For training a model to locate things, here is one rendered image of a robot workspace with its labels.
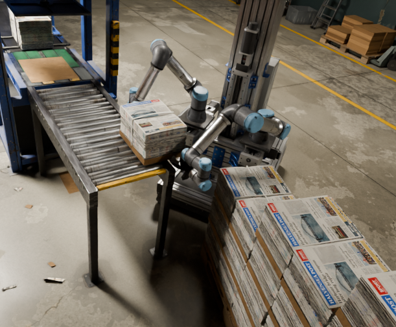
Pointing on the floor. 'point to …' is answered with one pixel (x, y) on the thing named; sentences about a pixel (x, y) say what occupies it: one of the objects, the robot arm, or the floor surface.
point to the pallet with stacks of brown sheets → (360, 37)
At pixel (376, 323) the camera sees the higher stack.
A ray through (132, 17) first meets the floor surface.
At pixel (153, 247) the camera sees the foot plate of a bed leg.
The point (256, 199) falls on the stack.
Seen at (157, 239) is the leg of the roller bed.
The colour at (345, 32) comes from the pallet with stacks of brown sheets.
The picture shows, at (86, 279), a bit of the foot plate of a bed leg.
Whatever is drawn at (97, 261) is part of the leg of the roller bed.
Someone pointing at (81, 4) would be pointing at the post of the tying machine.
